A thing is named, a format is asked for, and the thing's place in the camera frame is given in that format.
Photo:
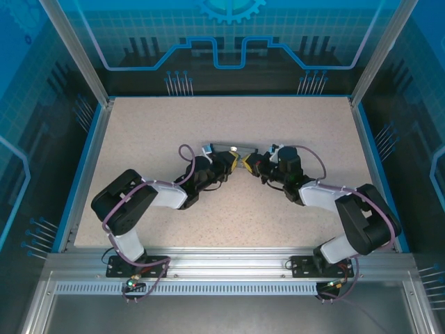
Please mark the starry night print tin box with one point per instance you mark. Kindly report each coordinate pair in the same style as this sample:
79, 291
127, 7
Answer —
226, 145

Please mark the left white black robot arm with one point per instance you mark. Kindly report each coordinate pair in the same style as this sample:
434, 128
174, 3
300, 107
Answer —
121, 202

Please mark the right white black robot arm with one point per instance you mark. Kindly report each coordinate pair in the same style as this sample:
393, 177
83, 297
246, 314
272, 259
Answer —
365, 222

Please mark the left led connector board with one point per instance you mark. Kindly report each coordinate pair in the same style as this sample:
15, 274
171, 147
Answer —
133, 282

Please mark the led connector board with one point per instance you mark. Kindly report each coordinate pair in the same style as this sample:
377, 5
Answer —
336, 284
133, 282

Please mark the right led connector board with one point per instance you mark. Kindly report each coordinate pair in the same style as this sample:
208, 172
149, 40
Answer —
336, 284

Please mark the right aluminium side rail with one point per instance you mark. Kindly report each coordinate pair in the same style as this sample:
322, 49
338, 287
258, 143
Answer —
370, 153

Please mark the aluminium side rail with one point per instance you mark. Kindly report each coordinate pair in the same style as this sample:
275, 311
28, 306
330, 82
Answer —
370, 153
94, 153

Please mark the aluminium mounting rail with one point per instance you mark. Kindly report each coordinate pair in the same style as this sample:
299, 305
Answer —
226, 259

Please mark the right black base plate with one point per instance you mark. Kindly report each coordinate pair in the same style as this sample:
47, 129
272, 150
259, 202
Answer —
302, 266

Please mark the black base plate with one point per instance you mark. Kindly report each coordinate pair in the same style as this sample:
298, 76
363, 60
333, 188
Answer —
302, 266
156, 266

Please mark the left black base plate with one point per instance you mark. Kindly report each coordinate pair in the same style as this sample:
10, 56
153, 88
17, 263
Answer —
156, 266

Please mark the left aluminium side rail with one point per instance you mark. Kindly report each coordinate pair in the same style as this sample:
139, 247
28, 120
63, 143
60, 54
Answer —
94, 153

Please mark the right aluminium frame post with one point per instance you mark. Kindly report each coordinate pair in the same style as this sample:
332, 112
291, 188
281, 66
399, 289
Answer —
382, 48

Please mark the aluminium frame post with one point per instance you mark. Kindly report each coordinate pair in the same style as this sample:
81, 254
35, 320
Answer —
74, 48
382, 48

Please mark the left aluminium frame post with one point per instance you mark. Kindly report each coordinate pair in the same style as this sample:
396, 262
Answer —
74, 48

